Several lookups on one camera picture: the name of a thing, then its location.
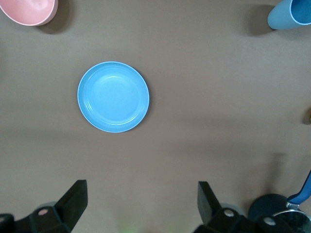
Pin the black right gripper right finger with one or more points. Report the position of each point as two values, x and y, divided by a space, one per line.
209 206

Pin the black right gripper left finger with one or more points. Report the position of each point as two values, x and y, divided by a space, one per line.
70 206

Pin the blue plate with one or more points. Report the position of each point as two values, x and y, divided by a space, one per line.
113 97

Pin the glass pot lid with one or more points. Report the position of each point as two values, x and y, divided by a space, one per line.
298 222

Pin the pink bowl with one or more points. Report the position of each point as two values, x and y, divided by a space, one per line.
29 11

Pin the blue cup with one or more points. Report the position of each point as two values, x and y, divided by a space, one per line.
281 17

